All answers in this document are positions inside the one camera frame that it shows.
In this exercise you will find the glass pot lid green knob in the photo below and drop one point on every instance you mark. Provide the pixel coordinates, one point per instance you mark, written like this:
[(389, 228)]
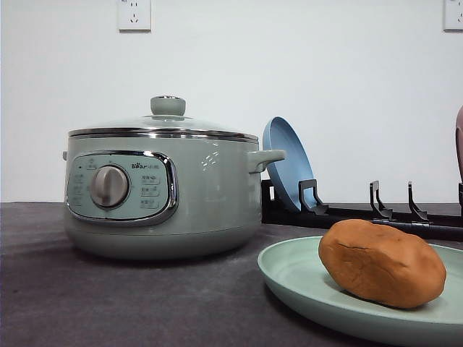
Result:
[(167, 119)]

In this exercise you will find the green plate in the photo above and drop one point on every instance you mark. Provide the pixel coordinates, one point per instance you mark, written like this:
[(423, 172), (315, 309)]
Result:
[(293, 270)]

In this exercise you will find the brown potato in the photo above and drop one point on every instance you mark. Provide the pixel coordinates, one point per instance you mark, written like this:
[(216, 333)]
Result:
[(382, 264)]

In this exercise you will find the blue plate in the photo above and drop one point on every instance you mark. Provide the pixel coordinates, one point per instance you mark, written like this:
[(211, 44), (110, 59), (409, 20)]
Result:
[(286, 174)]

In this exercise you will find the black plate rack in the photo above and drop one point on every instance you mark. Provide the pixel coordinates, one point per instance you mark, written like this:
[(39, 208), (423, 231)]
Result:
[(313, 213)]

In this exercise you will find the green electric steamer pot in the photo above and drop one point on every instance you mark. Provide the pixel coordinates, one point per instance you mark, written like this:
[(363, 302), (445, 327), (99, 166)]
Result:
[(164, 198)]

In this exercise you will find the pink plate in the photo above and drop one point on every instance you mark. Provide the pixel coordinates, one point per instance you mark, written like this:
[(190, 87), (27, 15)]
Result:
[(459, 141)]

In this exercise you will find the white wall socket left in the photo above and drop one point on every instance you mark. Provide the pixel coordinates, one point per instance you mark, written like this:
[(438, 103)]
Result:
[(134, 16)]

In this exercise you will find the white wall socket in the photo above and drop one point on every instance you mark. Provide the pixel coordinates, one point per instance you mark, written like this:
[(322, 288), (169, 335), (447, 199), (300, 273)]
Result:
[(453, 16), (134, 16)]

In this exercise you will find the white wall socket right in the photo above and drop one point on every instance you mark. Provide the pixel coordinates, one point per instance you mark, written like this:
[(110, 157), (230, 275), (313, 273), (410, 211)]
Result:
[(453, 16)]

